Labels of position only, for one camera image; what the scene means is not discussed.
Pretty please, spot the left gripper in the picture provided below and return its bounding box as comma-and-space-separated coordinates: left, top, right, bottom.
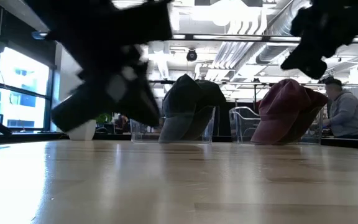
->
23, 0, 174, 131

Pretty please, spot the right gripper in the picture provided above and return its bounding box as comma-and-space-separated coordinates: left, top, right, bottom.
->
280, 0, 358, 78

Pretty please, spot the clear plastic bin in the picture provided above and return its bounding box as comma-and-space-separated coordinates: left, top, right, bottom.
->
129, 104, 216, 144
228, 106, 325, 146

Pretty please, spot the green plant in white pot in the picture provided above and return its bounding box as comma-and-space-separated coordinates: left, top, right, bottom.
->
66, 112, 114, 141

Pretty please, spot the person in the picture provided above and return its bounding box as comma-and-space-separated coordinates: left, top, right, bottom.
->
321, 77, 358, 140

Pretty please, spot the silver ventilation duct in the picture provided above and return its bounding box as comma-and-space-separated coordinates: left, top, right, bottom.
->
255, 0, 313, 65

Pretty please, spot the distant black frame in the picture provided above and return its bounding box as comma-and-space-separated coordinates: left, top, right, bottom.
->
149, 79, 358, 110

